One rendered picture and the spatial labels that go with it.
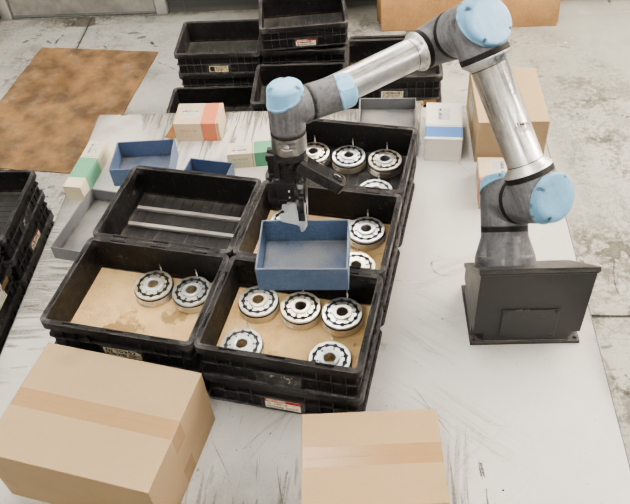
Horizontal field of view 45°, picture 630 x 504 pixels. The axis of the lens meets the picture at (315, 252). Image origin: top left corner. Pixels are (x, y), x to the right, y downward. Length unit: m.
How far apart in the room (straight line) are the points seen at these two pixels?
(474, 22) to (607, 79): 2.64
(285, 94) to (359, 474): 0.79
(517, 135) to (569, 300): 0.44
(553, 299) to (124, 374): 1.04
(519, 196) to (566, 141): 2.06
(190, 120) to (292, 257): 1.08
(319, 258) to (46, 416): 0.70
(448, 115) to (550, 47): 1.99
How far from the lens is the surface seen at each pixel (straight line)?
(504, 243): 1.89
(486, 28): 1.73
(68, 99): 4.41
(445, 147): 2.51
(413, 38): 1.83
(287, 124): 1.53
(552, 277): 1.87
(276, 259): 1.72
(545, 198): 1.77
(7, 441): 1.81
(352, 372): 1.69
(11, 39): 5.15
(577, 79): 4.28
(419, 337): 2.03
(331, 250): 1.73
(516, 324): 1.98
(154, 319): 1.99
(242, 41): 3.86
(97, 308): 2.06
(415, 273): 2.18
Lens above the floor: 2.32
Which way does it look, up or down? 46 degrees down
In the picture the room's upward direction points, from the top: 5 degrees counter-clockwise
